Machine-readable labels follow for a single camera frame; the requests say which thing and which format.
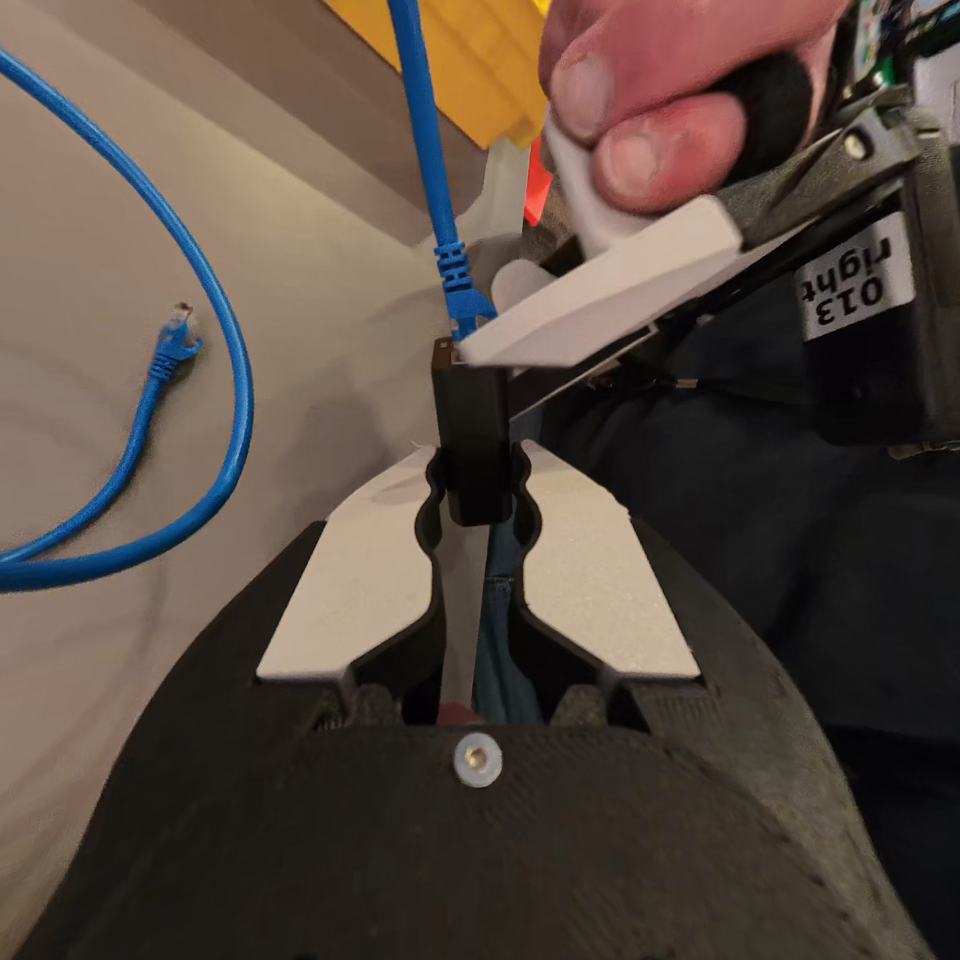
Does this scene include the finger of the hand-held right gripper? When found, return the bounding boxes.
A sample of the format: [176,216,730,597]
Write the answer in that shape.
[456,249,742,369]
[508,324,663,420]

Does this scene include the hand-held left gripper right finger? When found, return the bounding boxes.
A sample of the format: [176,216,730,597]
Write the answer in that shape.
[512,440,702,680]

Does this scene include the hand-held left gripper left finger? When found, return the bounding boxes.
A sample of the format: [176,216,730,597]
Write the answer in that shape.
[256,444,447,687]

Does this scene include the black ethernet coupler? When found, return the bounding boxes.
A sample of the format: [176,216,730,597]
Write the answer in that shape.
[432,337,513,528]

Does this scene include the blue ethernet cable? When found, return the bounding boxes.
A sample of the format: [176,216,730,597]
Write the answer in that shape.
[0,0,500,594]

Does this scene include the person's right hand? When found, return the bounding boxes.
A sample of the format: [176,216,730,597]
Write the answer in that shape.
[538,0,856,219]

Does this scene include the person's blue jeans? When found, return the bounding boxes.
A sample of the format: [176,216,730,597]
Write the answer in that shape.
[474,525,545,727]

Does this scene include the orange object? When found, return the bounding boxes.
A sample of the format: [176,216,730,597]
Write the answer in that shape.
[523,137,558,228]

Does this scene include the white plastic piece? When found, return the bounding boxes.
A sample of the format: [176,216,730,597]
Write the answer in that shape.
[448,142,543,252]

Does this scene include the person's dark sweater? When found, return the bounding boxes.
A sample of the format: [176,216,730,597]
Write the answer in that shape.
[525,296,960,960]

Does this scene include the yellow plastic bin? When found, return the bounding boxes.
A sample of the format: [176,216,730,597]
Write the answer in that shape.
[322,0,552,149]

